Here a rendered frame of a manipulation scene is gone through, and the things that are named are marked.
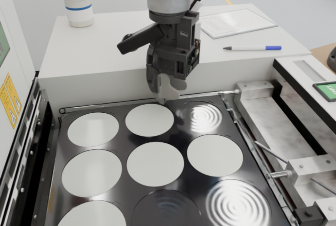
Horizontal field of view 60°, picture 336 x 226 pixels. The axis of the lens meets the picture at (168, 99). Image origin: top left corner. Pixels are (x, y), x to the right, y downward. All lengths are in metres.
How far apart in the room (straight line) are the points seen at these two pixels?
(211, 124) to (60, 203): 0.31
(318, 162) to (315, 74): 0.22
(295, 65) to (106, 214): 0.50
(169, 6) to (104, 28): 0.38
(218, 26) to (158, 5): 0.37
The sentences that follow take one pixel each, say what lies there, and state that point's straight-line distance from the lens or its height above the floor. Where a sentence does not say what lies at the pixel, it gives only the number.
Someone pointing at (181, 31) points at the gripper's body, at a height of 1.09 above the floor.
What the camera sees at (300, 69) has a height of 0.96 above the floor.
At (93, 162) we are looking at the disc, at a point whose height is 0.90.
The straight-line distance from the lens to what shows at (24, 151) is 0.53.
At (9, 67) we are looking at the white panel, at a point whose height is 1.06.
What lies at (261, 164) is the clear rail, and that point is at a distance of 0.54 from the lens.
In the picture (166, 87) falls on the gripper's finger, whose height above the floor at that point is 0.96.
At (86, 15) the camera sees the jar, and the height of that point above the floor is 1.00.
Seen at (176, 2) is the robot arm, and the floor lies 1.14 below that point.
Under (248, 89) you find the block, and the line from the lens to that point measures 0.70.
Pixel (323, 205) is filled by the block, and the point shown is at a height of 0.91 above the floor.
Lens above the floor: 1.29
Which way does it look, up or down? 37 degrees down
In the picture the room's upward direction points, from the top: straight up
